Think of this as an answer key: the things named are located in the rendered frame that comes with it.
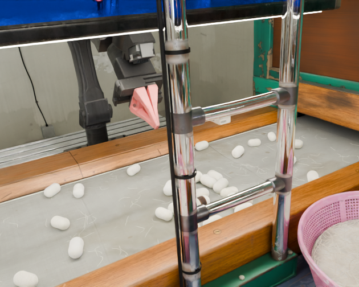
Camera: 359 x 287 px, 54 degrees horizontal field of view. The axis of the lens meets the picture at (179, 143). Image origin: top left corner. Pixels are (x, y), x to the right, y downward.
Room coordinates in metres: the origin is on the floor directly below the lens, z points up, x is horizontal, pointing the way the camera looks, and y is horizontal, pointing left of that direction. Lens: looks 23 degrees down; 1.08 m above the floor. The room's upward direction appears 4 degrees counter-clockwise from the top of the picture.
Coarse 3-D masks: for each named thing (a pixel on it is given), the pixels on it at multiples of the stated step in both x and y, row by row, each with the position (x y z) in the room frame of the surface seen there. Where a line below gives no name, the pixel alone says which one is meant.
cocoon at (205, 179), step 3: (204, 174) 0.59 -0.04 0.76; (201, 177) 0.59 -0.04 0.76; (204, 177) 0.59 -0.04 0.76; (207, 177) 0.58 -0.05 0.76; (210, 177) 0.58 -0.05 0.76; (201, 180) 0.59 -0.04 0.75; (204, 180) 0.58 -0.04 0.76; (207, 180) 0.58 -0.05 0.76; (210, 180) 0.57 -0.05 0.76; (213, 180) 0.57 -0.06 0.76; (204, 183) 0.58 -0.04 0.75; (207, 183) 0.57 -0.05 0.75; (210, 183) 0.57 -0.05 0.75; (213, 183) 0.57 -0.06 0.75; (207, 186) 0.57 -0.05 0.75; (210, 186) 0.57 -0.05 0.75
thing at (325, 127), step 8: (256, 80) 1.05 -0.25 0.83; (264, 80) 1.02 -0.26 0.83; (272, 80) 0.99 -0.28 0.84; (256, 88) 1.05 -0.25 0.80; (264, 88) 1.02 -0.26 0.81; (272, 88) 0.99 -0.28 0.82; (296, 120) 0.92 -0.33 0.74; (304, 120) 0.91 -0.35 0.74; (312, 120) 0.91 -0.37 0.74; (320, 120) 0.90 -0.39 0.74; (320, 128) 0.84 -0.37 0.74; (328, 128) 0.84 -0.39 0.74; (336, 128) 0.84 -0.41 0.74; (344, 128) 0.83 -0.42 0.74; (344, 136) 0.78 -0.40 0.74; (352, 136) 0.78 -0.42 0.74
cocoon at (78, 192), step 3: (78, 183) 0.59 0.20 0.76; (75, 186) 0.59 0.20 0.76; (78, 186) 0.58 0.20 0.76; (81, 186) 0.59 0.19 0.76; (75, 189) 0.57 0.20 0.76; (78, 189) 0.57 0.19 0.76; (81, 189) 0.58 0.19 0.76; (75, 192) 0.57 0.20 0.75; (78, 192) 0.57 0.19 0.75; (81, 192) 0.57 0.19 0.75; (75, 195) 0.57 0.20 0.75; (78, 195) 0.57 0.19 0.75; (81, 195) 0.57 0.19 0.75
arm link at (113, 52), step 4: (112, 44) 0.73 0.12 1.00; (108, 48) 0.74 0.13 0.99; (112, 48) 0.73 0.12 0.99; (116, 48) 0.72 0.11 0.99; (108, 52) 0.74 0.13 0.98; (112, 52) 0.72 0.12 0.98; (116, 52) 0.72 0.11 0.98; (120, 52) 0.71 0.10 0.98; (108, 56) 0.74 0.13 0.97; (112, 56) 0.72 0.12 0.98; (116, 56) 0.71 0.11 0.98; (120, 56) 0.71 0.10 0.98; (112, 60) 0.72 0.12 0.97; (112, 64) 0.72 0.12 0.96
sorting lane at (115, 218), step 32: (160, 160) 0.72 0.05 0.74; (224, 160) 0.69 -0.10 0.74; (256, 160) 0.68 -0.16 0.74; (320, 160) 0.66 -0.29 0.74; (352, 160) 0.65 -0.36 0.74; (64, 192) 0.60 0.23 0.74; (96, 192) 0.59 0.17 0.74; (128, 192) 0.58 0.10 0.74; (160, 192) 0.57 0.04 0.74; (0, 224) 0.50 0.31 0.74; (32, 224) 0.50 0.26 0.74; (96, 224) 0.49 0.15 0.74; (128, 224) 0.48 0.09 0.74; (160, 224) 0.47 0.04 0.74; (0, 256) 0.42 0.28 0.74; (32, 256) 0.42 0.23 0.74; (64, 256) 0.41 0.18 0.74; (96, 256) 0.41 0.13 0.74
